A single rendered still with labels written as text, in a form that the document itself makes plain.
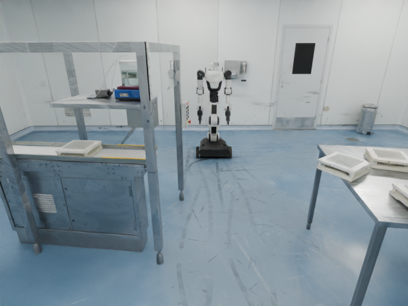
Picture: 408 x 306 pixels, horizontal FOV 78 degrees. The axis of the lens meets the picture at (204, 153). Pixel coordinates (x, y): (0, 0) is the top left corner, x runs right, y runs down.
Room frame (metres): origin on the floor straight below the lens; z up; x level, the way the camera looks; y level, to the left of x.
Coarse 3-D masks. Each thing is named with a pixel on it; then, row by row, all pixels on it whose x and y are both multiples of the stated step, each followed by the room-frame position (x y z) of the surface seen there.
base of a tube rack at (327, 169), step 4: (324, 164) 1.62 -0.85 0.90; (320, 168) 1.58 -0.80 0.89; (324, 168) 1.55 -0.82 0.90; (328, 168) 1.55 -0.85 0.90; (364, 168) 1.55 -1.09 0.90; (328, 172) 1.53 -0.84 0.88; (332, 172) 1.51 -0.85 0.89; (336, 172) 1.49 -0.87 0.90; (340, 172) 1.48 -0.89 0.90; (344, 172) 1.48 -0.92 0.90; (356, 172) 1.48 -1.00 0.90; (360, 172) 1.48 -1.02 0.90; (364, 172) 1.50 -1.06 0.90; (340, 176) 1.46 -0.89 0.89; (344, 176) 1.44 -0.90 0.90; (356, 176) 1.44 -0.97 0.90; (360, 176) 1.47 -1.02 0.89; (352, 180) 1.41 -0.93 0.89
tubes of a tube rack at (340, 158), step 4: (336, 156) 1.63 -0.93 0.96; (340, 156) 1.63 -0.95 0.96; (344, 156) 1.63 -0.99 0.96; (336, 160) 1.55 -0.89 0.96; (340, 160) 1.56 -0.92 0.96; (344, 160) 1.55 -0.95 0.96; (348, 160) 1.55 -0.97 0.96; (352, 160) 1.56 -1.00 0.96; (356, 160) 1.56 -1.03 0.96; (348, 164) 1.51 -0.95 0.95; (352, 164) 1.50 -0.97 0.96
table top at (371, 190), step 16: (320, 144) 2.09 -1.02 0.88; (368, 176) 1.48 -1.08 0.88; (384, 176) 1.48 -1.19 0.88; (400, 176) 1.48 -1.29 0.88; (352, 192) 1.32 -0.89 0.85; (368, 192) 1.27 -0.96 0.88; (384, 192) 1.27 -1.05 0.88; (368, 208) 1.13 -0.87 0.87; (384, 208) 1.12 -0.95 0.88; (400, 208) 1.12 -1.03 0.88; (384, 224) 1.01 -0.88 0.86; (400, 224) 1.00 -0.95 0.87
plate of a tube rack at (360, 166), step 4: (336, 152) 1.72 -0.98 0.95; (328, 156) 1.65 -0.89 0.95; (320, 160) 1.59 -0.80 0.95; (324, 160) 1.58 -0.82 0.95; (364, 160) 1.58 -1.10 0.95; (328, 164) 1.54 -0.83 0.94; (332, 164) 1.52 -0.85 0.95; (336, 164) 1.52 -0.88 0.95; (360, 164) 1.52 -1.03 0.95; (364, 164) 1.52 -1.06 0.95; (368, 164) 1.52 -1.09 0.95; (336, 168) 1.49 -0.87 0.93; (340, 168) 1.47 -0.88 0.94; (344, 168) 1.45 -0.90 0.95; (348, 168) 1.45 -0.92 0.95; (352, 168) 1.45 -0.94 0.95; (356, 168) 1.45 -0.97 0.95; (360, 168) 1.45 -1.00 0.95; (348, 172) 1.43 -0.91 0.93; (352, 172) 1.41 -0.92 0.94
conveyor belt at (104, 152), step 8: (16, 152) 1.89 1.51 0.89; (24, 152) 1.89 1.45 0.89; (32, 152) 1.89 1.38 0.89; (40, 152) 1.89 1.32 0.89; (48, 152) 1.89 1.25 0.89; (104, 152) 1.89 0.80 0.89; (112, 152) 1.89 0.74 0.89; (120, 152) 1.89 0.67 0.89; (128, 152) 1.88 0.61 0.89; (136, 152) 1.88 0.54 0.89; (144, 152) 1.88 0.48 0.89; (64, 160) 1.75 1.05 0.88; (72, 160) 1.74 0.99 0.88
